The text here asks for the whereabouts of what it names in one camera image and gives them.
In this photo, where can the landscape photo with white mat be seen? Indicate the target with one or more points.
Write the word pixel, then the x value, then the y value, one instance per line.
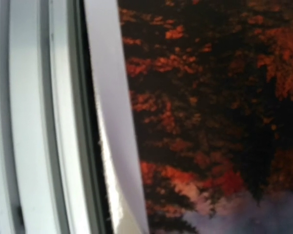
pixel 195 99

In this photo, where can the aluminium corner post left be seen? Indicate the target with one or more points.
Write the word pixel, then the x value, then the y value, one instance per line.
pixel 48 129

